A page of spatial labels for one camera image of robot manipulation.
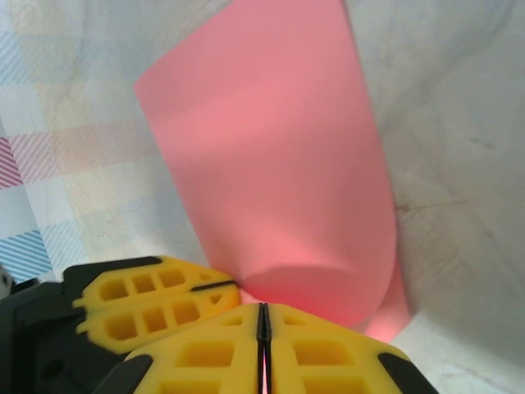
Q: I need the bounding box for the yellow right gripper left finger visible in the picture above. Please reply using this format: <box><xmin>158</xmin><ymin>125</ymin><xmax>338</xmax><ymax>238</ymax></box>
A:
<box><xmin>96</xmin><ymin>303</ymin><xmax>263</xmax><ymax>394</ymax></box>

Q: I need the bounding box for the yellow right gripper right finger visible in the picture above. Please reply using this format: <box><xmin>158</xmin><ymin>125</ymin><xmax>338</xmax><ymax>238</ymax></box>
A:
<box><xmin>263</xmin><ymin>303</ymin><xmax>438</xmax><ymax>394</ymax></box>

